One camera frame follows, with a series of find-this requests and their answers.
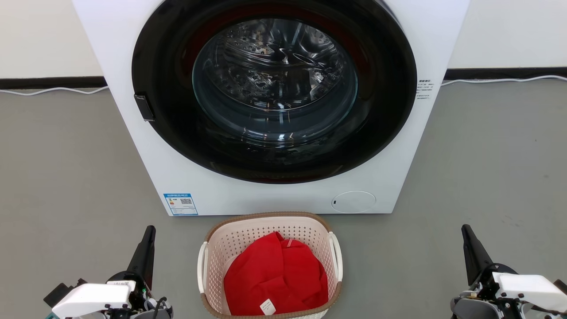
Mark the white front-load washing machine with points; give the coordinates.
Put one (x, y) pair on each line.
(266, 199)

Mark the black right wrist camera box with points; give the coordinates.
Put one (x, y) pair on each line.
(561, 287)

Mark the pink perforated plastic laundry basket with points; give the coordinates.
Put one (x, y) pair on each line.
(221, 248)

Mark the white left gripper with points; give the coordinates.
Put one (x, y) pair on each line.
(93, 297)

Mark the blue energy label sticker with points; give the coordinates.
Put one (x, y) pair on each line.
(180, 204)

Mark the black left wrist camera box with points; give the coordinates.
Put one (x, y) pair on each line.
(60, 292)

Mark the black round glass washer door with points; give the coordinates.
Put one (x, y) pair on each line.
(168, 133)

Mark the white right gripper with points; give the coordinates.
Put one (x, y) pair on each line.
(527, 288)

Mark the red garment with white label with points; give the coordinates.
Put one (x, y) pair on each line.
(274, 274)

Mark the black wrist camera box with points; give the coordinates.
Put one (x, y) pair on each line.
(561, 287)
(60, 292)

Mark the white warning text sticker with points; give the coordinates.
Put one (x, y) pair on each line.
(425, 90)

